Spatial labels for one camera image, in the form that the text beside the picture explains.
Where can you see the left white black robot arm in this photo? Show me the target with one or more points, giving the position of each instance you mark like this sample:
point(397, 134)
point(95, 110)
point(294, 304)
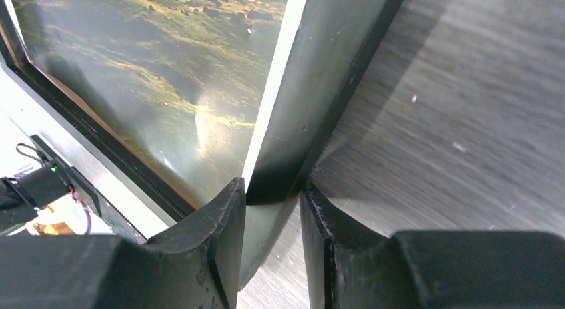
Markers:
point(22, 198)

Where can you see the black wooden picture frame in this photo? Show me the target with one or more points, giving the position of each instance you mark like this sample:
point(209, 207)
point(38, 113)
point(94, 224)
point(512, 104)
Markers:
point(323, 49)

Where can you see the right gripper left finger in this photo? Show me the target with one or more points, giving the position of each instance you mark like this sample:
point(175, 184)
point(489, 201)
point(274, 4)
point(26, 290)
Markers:
point(193, 264)

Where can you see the landscape photo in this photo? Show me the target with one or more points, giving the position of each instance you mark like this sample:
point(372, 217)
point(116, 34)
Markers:
point(177, 82)

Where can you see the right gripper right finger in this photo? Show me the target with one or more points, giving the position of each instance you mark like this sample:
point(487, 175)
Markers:
point(349, 265)

